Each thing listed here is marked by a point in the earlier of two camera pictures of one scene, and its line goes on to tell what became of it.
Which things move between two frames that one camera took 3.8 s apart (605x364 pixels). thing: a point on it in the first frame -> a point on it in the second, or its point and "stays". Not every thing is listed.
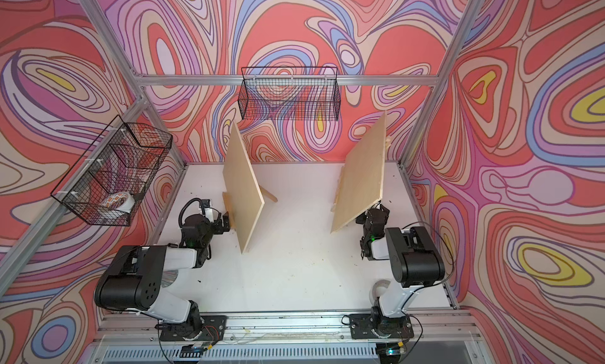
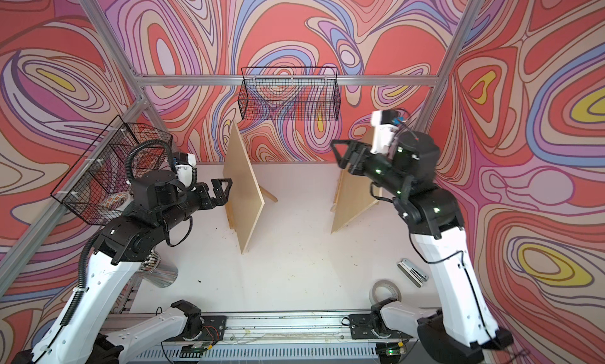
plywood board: (361, 187) stays
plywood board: (245, 198) stays
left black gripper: (217, 225) -> (220, 196)
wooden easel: (266, 194) stays
